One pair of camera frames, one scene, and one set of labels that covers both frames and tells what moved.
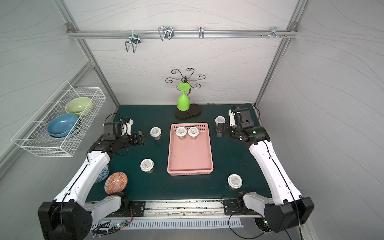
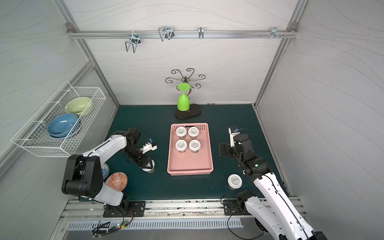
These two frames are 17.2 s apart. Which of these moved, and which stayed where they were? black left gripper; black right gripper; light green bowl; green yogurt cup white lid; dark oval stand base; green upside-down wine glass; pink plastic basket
Moved: green yogurt cup white lid; black left gripper; black right gripper
Stayed: pink plastic basket; light green bowl; dark oval stand base; green upside-down wine glass
